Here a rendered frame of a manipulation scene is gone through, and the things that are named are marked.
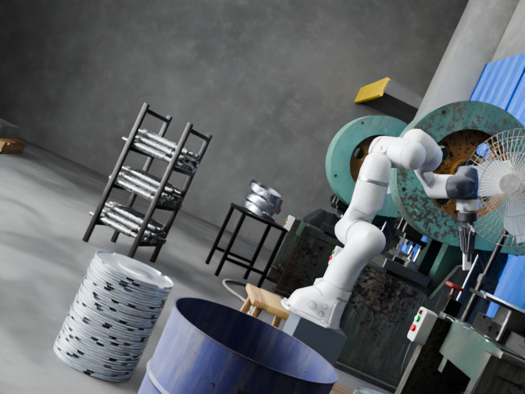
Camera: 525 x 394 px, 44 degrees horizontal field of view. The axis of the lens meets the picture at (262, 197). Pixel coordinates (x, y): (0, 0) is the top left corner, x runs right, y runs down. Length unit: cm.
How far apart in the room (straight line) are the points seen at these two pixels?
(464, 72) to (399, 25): 186
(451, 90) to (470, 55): 44
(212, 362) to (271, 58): 774
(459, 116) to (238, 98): 539
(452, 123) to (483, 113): 18
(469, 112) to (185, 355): 273
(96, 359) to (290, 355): 78
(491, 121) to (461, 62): 395
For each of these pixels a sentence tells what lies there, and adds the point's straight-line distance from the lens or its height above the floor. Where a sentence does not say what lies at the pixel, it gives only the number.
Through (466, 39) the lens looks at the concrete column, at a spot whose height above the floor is 320.
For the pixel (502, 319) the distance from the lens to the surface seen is 251.
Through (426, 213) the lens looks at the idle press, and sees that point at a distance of 377.
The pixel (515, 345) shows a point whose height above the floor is 67.
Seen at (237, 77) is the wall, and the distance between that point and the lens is 889.
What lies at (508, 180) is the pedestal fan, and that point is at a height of 131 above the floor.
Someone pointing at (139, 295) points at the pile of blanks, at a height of 31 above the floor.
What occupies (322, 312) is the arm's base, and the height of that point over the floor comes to 49.
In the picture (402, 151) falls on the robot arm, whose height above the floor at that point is 111.
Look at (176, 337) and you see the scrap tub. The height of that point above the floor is 43.
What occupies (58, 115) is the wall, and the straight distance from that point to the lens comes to 902.
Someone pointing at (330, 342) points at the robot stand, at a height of 41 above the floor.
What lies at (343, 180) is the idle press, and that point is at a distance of 539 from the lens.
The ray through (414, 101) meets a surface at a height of 241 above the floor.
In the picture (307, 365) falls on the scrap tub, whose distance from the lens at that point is 172.
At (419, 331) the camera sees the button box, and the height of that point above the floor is 54.
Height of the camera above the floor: 82
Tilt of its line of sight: 1 degrees down
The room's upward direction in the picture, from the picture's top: 25 degrees clockwise
